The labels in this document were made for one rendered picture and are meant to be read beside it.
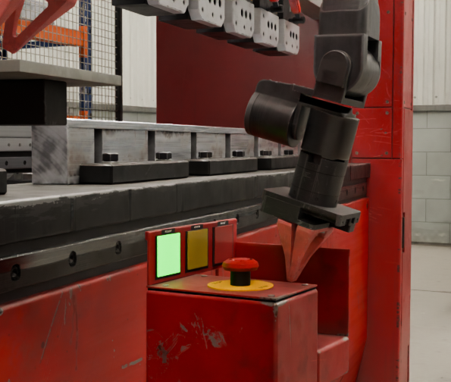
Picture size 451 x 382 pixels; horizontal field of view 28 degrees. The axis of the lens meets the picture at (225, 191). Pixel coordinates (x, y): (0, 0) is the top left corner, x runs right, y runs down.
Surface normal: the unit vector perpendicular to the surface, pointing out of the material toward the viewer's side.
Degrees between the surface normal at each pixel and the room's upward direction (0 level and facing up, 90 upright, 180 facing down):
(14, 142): 90
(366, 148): 90
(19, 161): 90
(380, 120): 90
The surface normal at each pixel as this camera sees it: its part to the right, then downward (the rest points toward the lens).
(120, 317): 0.94, 0.02
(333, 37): -0.45, 0.01
